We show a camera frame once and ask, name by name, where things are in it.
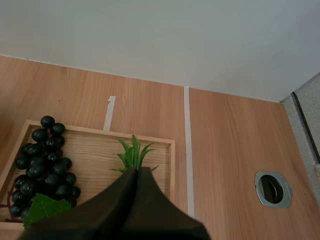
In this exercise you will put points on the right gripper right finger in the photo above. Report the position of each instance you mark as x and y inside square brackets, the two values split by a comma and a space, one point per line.
[160, 215]

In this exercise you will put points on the bunch of dark toy grapes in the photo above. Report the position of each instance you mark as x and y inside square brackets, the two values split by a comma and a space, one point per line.
[42, 172]

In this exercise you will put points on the shallow wooden tray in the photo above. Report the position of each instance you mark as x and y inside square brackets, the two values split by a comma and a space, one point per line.
[100, 152]

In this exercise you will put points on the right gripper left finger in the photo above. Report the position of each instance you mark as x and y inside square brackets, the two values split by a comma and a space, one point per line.
[100, 215]

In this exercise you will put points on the yellow toy pineapple green crown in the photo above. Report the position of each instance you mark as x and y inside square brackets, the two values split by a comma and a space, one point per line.
[135, 156]

